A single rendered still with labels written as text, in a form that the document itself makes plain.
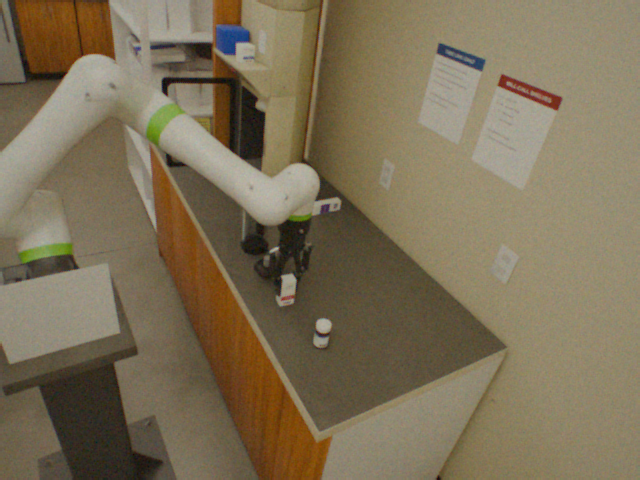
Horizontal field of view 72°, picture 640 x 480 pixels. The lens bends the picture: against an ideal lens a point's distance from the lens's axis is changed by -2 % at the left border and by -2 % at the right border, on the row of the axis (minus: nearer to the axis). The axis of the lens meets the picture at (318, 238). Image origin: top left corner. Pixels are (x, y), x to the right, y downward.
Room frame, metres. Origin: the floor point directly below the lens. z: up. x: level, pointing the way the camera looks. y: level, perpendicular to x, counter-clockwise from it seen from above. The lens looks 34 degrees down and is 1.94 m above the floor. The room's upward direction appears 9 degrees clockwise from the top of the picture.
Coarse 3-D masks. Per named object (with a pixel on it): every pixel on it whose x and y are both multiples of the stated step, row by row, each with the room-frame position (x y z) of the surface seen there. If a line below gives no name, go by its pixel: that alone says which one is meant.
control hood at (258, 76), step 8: (224, 56) 1.75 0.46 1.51; (232, 56) 1.76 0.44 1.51; (232, 64) 1.67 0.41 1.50; (240, 64) 1.66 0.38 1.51; (248, 64) 1.68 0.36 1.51; (256, 64) 1.70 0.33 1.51; (240, 72) 1.61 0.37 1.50; (248, 72) 1.60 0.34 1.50; (256, 72) 1.62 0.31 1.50; (264, 72) 1.64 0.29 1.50; (248, 80) 1.61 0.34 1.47; (256, 80) 1.62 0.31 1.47; (264, 80) 1.64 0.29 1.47; (256, 88) 1.62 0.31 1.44; (264, 88) 1.64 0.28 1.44; (264, 96) 1.64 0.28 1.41
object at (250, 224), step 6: (246, 216) 1.30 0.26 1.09; (246, 222) 1.30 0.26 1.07; (252, 222) 1.29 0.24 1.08; (258, 222) 1.29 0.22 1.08; (246, 228) 1.30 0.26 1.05; (252, 228) 1.29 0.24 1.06; (258, 228) 1.30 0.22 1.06; (264, 228) 1.31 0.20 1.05; (246, 234) 1.30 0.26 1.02; (252, 234) 1.29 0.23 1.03; (258, 234) 1.30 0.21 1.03; (264, 234) 1.31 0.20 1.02; (246, 240) 1.30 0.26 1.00; (252, 240) 1.29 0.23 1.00; (258, 240) 1.30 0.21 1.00; (264, 240) 1.31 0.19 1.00; (252, 246) 1.29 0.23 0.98; (258, 246) 1.30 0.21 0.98
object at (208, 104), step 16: (176, 96) 1.78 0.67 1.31; (192, 96) 1.81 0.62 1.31; (208, 96) 1.84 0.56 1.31; (224, 96) 1.88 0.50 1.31; (192, 112) 1.81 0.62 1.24; (208, 112) 1.84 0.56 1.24; (224, 112) 1.88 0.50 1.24; (208, 128) 1.84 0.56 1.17; (224, 128) 1.88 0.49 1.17; (224, 144) 1.88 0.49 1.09; (176, 160) 1.78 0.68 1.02
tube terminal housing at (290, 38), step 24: (264, 24) 1.73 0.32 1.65; (288, 24) 1.68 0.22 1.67; (312, 24) 1.83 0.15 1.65; (288, 48) 1.69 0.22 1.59; (312, 48) 1.87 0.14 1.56; (288, 72) 1.69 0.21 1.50; (288, 96) 1.70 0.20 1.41; (240, 120) 1.89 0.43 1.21; (288, 120) 1.70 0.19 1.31; (288, 144) 1.71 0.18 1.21; (264, 168) 1.66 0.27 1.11
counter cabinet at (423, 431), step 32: (160, 192) 2.15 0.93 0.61; (160, 224) 2.21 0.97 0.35; (192, 224) 1.61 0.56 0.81; (160, 256) 2.32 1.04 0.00; (192, 256) 1.63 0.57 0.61; (192, 288) 1.65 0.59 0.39; (224, 288) 1.26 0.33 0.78; (192, 320) 1.67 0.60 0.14; (224, 320) 1.26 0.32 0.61; (224, 352) 1.26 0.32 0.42; (256, 352) 1.00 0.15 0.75; (224, 384) 1.25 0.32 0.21; (256, 384) 0.99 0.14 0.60; (448, 384) 0.88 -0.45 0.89; (480, 384) 0.99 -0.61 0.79; (256, 416) 0.97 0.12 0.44; (288, 416) 0.80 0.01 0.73; (384, 416) 0.75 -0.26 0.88; (416, 416) 0.83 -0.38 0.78; (448, 416) 0.93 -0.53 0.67; (256, 448) 0.95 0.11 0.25; (288, 448) 0.77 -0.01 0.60; (320, 448) 0.65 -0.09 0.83; (352, 448) 0.70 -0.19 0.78; (384, 448) 0.78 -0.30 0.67; (416, 448) 0.88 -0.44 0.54; (448, 448) 1.00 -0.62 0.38
